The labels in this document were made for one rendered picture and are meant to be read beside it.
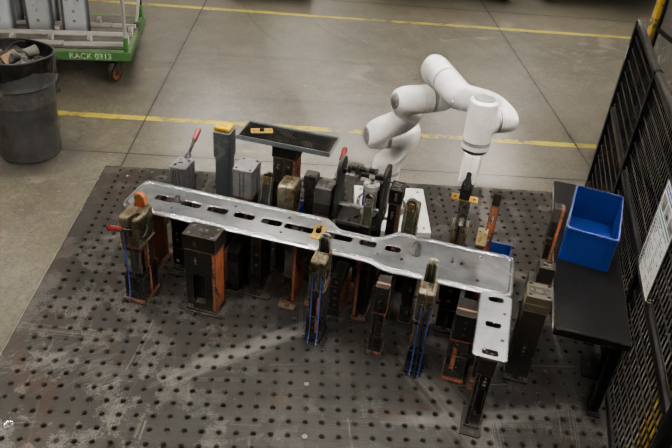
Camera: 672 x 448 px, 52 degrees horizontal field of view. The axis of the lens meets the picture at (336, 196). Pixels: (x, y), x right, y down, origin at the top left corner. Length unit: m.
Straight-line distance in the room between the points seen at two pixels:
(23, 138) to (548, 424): 3.66
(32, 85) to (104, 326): 2.45
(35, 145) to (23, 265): 1.11
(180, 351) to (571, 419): 1.26
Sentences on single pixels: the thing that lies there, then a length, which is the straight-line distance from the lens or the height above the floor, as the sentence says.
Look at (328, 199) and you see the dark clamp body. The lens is 2.47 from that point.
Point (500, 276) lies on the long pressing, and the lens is 2.30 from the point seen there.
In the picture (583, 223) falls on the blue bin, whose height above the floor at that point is 1.03.
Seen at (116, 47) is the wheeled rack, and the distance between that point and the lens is 6.02.
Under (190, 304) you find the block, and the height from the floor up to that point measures 0.72.
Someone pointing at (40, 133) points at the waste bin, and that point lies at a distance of 4.84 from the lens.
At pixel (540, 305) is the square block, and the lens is 2.18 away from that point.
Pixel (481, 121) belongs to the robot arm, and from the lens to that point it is 2.01.
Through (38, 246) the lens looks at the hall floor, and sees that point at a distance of 4.13.
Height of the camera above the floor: 2.36
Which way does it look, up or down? 32 degrees down
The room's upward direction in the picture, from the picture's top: 5 degrees clockwise
